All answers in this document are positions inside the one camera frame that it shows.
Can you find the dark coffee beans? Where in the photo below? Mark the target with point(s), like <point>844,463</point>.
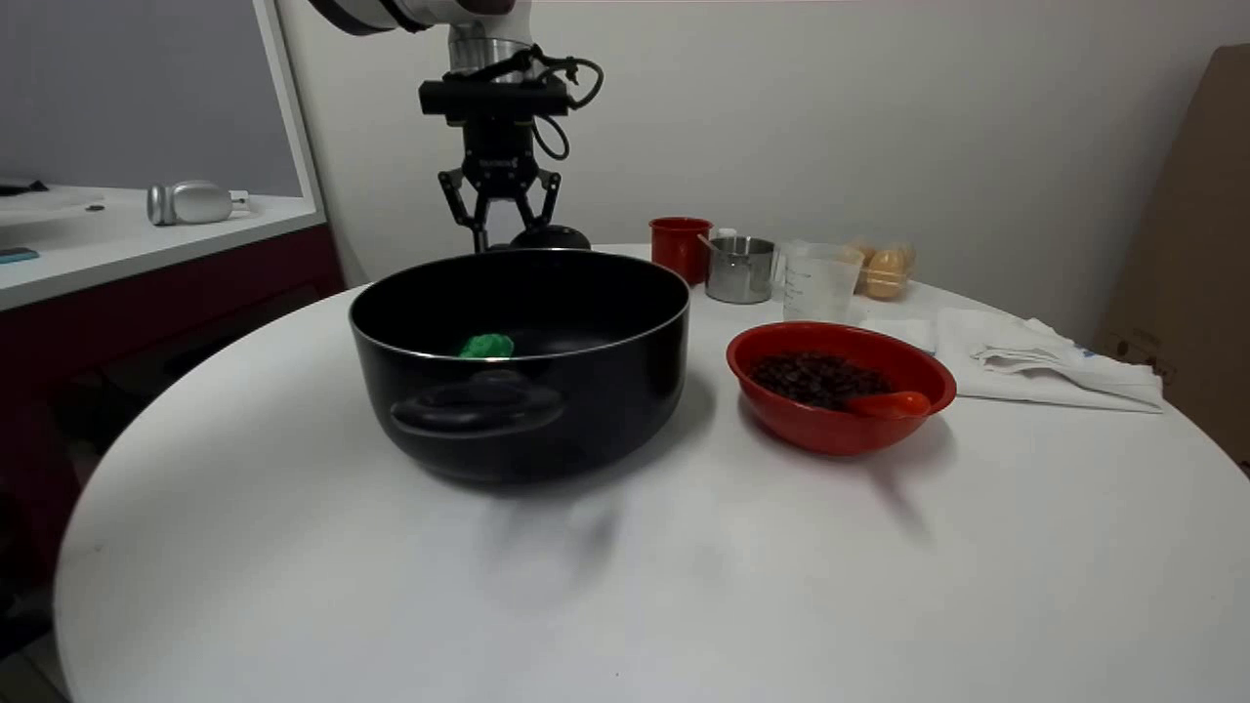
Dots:
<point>814,376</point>

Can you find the dark red cabinet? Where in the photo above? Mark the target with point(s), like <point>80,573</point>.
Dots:
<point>157,324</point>

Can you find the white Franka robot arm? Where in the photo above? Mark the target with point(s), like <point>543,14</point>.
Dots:
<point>394,8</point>

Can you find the small wooden piece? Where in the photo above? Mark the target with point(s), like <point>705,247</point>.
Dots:
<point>885,274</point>

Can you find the black cooking pot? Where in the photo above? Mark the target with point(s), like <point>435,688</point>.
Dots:
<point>611,392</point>

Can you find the red mug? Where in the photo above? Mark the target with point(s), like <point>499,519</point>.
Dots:
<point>679,251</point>

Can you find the clear plastic cup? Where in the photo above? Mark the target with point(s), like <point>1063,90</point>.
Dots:
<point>818,278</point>

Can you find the white counter top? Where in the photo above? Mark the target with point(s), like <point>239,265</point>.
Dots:
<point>92,241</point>

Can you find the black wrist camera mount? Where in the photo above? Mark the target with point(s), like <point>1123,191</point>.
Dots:
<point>482,99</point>

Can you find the silver metal object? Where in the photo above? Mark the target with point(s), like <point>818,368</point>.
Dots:
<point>197,204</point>

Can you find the green toy broccoli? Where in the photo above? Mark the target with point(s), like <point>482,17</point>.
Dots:
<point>489,346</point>

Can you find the white cloth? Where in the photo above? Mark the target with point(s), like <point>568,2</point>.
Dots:
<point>1042,366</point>

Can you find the red bowl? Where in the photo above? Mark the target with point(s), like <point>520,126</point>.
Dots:
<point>805,429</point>

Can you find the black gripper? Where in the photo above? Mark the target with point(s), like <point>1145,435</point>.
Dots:
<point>503,146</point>

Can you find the steel cup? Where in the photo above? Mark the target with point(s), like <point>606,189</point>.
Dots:
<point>741,274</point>

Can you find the white window frame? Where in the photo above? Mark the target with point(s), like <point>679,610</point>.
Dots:
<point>295,117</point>

